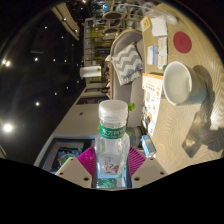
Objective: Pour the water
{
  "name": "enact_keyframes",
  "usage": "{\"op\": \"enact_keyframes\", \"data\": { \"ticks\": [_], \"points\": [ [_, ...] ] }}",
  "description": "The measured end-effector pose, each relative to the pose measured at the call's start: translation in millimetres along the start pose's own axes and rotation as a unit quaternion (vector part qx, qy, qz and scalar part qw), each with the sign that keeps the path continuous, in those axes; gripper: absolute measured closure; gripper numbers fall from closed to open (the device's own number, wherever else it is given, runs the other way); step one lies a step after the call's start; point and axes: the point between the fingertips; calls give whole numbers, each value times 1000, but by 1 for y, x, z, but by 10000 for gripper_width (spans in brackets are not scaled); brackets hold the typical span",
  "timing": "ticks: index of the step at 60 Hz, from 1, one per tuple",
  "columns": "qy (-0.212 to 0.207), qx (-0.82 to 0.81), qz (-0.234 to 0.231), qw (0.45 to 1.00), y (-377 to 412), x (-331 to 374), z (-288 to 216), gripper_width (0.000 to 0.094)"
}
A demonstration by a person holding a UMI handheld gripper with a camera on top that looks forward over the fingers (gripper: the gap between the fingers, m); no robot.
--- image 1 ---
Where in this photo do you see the clear plastic water bottle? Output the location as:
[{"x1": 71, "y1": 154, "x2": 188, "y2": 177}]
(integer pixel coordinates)
[{"x1": 94, "y1": 99, "x2": 132, "y2": 188}]

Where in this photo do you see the yellow square table sticker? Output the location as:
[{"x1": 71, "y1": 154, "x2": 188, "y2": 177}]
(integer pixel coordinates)
[{"x1": 139, "y1": 16, "x2": 152, "y2": 33}]

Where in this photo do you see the long white cardboard box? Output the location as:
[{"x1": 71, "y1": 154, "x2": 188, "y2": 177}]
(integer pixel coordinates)
[{"x1": 141, "y1": 72, "x2": 165, "y2": 101}]

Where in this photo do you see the white mug with green handle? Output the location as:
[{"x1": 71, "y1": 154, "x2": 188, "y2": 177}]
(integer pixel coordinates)
[{"x1": 162, "y1": 60, "x2": 208, "y2": 107}]

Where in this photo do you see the green potted plant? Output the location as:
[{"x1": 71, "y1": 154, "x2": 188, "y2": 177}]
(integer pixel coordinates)
[{"x1": 124, "y1": 102, "x2": 145, "y2": 149}]

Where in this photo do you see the group of ceiling lights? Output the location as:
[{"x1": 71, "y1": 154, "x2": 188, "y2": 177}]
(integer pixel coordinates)
[{"x1": 1, "y1": 16, "x2": 84, "y2": 134}]

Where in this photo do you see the white paper slip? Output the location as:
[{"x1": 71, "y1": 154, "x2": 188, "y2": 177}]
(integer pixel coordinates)
[{"x1": 157, "y1": 36, "x2": 168, "y2": 70}]

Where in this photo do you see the white paper napkin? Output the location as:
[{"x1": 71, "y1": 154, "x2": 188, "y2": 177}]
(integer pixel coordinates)
[{"x1": 150, "y1": 16, "x2": 169, "y2": 38}]

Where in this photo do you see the blue white tissue pack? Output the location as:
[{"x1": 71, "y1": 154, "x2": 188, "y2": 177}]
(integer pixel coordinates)
[{"x1": 147, "y1": 45, "x2": 159, "y2": 66}]

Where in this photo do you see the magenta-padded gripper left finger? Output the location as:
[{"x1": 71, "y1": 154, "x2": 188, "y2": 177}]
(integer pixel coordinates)
[{"x1": 54, "y1": 146, "x2": 99, "y2": 189}]

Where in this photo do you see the grey white chevron pillow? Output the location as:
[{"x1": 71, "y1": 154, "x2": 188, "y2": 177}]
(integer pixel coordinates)
[{"x1": 110, "y1": 42, "x2": 145, "y2": 87}]

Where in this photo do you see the flat round red coaster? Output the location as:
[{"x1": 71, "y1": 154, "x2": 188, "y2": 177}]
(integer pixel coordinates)
[{"x1": 172, "y1": 31, "x2": 193, "y2": 54}]

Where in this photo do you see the curved grey sofa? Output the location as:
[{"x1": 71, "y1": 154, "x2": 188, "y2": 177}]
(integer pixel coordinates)
[{"x1": 108, "y1": 28, "x2": 148, "y2": 129}]

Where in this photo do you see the window with festive decals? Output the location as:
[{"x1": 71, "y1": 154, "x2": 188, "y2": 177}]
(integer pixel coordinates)
[{"x1": 39, "y1": 138, "x2": 86, "y2": 174}]

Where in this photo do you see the group of dining chairs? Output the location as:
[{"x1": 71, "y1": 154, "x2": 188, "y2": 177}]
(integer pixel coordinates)
[{"x1": 99, "y1": 0, "x2": 134, "y2": 36}]

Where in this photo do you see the small light blue box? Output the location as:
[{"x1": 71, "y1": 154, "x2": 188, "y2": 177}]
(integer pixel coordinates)
[{"x1": 140, "y1": 134, "x2": 157, "y2": 158}]

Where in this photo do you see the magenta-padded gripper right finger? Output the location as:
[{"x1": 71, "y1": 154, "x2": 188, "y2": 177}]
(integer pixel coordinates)
[{"x1": 127, "y1": 146, "x2": 168, "y2": 189}]

